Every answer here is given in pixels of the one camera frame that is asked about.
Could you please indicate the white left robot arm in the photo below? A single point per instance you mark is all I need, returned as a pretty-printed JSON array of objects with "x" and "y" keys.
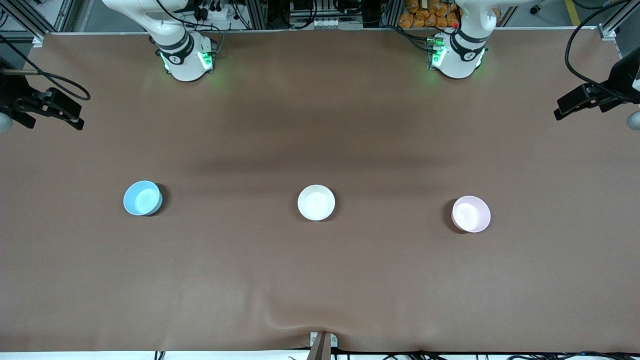
[{"x": 457, "y": 62}]

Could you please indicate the white connector strip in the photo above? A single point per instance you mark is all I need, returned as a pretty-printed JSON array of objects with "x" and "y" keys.
[{"x": 325, "y": 23}]

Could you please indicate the aluminium frame post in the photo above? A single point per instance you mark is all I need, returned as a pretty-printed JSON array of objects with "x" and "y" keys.
[
  {"x": 390, "y": 12},
  {"x": 256, "y": 14}
]

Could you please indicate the aluminium frame corner bracket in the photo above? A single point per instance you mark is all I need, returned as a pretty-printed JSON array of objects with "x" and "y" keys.
[
  {"x": 607, "y": 32},
  {"x": 37, "y": 41}
]

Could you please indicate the metal bracket with post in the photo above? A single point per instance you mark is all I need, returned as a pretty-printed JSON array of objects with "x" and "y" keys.
[{"x": 324, "y": 345}]

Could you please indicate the orange packaged snacks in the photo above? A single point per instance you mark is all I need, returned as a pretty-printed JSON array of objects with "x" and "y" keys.
[{"x": 420, "y": 15}]

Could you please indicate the white power strip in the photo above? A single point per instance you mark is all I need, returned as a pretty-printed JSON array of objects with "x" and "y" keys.
[{"x": 220, "y": 14}]

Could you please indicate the light blue bowl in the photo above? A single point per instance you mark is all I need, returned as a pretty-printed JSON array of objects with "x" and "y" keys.
[{"x": 141, "y": 199}]

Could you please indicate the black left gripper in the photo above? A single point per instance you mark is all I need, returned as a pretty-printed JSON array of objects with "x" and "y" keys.
[{"x": 618, "y": 84}]

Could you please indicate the white bowl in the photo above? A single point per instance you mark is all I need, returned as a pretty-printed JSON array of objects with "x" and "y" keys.
[{"x": 316, "y": 202}]

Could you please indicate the brown table mat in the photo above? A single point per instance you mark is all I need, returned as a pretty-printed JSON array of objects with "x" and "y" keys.
[{"x": 320, "y": 125}]

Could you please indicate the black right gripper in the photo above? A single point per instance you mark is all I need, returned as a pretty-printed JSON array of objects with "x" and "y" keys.
[{"x": 11, "y": 91}]

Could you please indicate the pink bowl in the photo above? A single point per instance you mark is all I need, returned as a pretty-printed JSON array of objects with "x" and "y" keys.
[{"x": 471, "y": 214}]

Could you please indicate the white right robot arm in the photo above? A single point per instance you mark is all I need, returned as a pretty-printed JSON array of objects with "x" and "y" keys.
[{"x": 182, "y": 65}]

